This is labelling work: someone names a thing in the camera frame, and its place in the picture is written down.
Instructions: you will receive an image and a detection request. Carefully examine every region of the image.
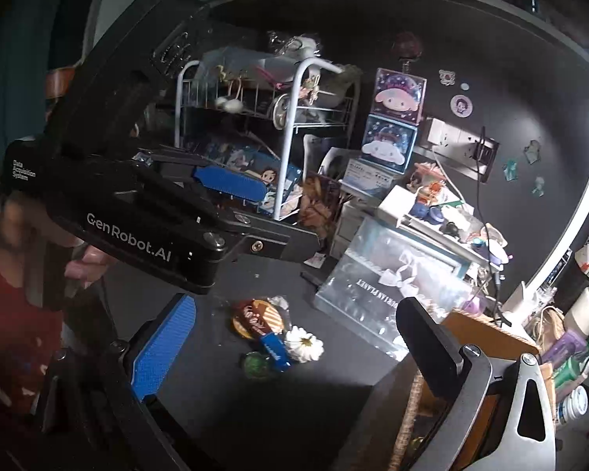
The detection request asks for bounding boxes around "person's red clothing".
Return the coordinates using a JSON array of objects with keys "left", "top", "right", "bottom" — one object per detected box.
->
[{"left": 0, "top": 245, "right": 67, "bottom": 415}]

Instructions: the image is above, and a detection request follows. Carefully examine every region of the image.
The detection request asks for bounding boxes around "purple packet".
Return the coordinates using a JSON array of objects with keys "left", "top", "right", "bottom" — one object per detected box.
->
[{"left": 540, "top": 329, "right": 588, "bottom": 367}]

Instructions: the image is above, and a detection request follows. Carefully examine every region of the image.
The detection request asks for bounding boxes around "pink cartoon display box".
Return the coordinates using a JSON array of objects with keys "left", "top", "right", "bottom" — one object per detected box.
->
[{"left": 370, "top": 68, "right": 427, "bottom": 125}]

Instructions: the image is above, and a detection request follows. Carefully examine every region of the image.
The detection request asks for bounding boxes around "small white box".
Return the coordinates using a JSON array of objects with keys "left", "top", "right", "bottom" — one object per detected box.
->
[{"left": 377, "top": 186, "right": 423, "bottom": 226}]

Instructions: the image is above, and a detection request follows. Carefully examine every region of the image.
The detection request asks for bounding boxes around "red ball on spring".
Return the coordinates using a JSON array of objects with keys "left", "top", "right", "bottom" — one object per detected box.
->
[{"left": 393, "top": 32, "right": 424, "bottom": 75}]

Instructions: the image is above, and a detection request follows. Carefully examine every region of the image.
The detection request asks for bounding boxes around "white pill bottle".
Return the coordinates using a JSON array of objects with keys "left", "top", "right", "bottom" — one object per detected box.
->
[{"left": 556, "top": 385, "right": 589, "bottom": 425}]

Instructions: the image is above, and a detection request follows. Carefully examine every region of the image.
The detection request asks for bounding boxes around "round cartoon sticker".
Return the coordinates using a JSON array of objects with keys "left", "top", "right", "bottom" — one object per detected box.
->
[{"left": 450, "top": 94, "right": 474, "bottom": 118}]

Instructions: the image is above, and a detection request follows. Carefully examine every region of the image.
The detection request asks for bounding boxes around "white ring lamp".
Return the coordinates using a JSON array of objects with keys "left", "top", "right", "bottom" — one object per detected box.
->
[{"left": 499, "top": 137, "right": 589, "bottom": 325}]

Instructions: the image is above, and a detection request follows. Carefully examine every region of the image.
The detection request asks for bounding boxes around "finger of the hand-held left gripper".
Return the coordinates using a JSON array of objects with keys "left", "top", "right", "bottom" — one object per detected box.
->
[
  {"left": 132, "top": 150, "right": 272, "bottom": 207},
  {"left": 196, "top": 212, "right": 323, "bottom": 263}
]

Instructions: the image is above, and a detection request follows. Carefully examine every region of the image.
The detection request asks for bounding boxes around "white paper roll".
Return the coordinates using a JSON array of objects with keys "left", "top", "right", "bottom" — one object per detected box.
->
[{"left": 563, "top": 287, "right": 589, "bottom": 333}]

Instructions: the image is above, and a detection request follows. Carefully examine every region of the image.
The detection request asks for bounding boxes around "blue candy packet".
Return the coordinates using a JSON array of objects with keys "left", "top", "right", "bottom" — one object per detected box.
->
[{"left": 260, "top": 332, "right": 293, "bottom": 372}]

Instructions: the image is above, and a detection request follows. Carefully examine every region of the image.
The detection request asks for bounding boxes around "small anime figure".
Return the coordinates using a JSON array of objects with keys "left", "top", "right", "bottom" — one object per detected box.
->
[{"left": 409, "top": 162, "right": 448, "bottom": 217}]

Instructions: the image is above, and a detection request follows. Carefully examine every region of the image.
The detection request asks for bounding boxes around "white daisy flower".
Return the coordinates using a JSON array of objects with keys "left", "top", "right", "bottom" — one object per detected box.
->
[{"left": 283, "top": 326, "right": 325, "bottom": 364}]

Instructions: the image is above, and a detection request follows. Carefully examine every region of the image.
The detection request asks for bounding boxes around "anime printed box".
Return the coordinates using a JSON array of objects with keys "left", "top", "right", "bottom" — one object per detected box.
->
[{"left": 196, "top": 142, "right": 303, "bottom": 220}]

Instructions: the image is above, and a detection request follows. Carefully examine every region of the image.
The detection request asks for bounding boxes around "clear acrylic box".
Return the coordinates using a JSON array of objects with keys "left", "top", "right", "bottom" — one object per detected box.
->
[{"left": 314, "top": 216, "right": 478, "bottom": 361}]

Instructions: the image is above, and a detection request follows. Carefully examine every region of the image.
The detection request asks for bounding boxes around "round brown snack packet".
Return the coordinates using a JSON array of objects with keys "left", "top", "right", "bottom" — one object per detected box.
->
[{"left": 232, "top": 298, "right": 284, "bottom": 339}]

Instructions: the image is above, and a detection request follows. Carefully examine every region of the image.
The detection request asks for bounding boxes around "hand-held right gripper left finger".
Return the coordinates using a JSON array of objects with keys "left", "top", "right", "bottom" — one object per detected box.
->
[{"left": 34, "top": 293, "right": 199, "bottom": 471}]

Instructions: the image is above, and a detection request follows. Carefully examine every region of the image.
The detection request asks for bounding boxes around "blue white mask box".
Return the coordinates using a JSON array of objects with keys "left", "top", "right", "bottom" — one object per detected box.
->
[{"left": 342, "top": 157, "right": 399, "bottom": 198}]

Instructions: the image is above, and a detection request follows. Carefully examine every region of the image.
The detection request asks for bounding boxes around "green round candy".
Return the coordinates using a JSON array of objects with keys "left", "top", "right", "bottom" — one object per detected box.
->
[{"left": 240, "top": 352, "right": 274, "bottom": 380}]

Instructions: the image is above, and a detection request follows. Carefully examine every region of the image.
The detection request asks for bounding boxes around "white wall power outlet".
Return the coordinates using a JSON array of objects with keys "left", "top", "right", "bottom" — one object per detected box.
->
[{"left": 426, "top": 118, "right": 500, "bottom": 178}]

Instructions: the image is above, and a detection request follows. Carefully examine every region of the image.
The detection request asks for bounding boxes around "blue cartoon display box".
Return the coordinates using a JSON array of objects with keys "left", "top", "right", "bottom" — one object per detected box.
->
[{"left": 362, "top": 115, "right": 418, "bottom": 174}]

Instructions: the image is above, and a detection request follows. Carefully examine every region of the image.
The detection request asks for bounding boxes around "green tube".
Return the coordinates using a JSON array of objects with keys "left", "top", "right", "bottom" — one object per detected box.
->
[{"left": 552, "top": 324, "right": 589, "bottom": 389}]

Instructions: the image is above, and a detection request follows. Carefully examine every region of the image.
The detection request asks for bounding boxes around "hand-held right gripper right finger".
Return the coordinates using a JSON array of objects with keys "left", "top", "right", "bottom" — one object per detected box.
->
[{"left": 395, "top": 297, "right": 558, "bottom": 471}]

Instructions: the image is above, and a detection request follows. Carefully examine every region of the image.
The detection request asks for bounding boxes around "person's left hand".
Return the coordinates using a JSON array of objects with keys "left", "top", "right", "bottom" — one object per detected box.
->
[{"left": 64, "top": 243, "right": 121, "bottom": 291}]

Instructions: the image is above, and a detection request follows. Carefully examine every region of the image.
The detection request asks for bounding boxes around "clear plastic wrapper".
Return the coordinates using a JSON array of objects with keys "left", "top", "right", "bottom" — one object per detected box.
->
[{"left": 267, "top": 295, "right": 294, "bottom": 325}]

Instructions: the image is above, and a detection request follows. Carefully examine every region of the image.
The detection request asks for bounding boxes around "white wire rack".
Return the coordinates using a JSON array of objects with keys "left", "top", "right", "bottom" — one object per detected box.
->
[{"left": 174, "top": 56, "right": 360, "bottom": 221}]

